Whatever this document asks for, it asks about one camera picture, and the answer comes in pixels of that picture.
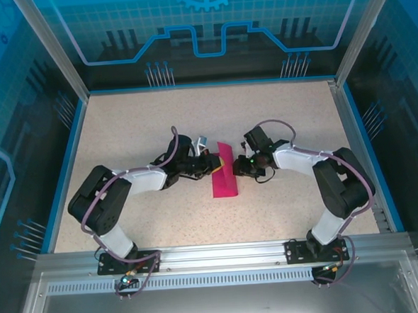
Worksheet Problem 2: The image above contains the pink paper sheet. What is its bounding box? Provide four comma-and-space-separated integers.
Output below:
208, 140, 240, 200

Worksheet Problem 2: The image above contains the blue table edge strip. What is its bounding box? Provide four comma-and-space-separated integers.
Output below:
37, 98, 97, 254
341, 80, 406, 236

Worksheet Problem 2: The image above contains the grey metal tray panel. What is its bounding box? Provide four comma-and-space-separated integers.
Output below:
10, 248, 418, 313

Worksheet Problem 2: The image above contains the blue printed back panel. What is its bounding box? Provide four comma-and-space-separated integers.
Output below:
30, 0, 372, 96

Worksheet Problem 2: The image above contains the blue printed side panel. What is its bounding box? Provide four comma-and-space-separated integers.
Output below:
0, 0, 98, 313
341, 0, 418, 297

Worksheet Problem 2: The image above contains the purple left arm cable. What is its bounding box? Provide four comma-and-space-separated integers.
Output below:
76, 127, 165, 302

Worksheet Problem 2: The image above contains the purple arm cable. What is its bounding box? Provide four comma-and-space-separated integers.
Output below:
76, 127, 165, 302
258, 113, 380, 289

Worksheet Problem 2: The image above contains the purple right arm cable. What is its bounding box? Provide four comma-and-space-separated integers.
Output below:
258, 113, 380, 289

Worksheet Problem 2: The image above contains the aluminium mounting rail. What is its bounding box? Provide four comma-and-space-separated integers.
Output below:
35, 232, 412, 281

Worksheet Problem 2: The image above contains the aluminium side rail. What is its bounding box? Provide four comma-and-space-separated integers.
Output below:
327, 76, 394, 237

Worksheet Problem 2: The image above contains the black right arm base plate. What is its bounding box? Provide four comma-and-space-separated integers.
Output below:
283, 235, 357, 266

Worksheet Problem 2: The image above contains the slotted metal cable duct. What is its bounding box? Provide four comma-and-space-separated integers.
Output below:
46, 261, 409, 297

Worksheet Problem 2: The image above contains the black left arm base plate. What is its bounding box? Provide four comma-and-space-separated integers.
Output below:
96, 249, 163, 277

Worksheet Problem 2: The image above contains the cable connector with green light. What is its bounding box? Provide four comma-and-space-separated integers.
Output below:
118, 270, 139, 289

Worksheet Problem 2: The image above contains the cable connector with yellow plug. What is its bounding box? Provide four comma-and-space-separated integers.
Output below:
320, 261, 345, 275

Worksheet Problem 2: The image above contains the aluminium frame post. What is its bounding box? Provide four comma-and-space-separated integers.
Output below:
329, 0, 403, 88
11, 0, 91, 104

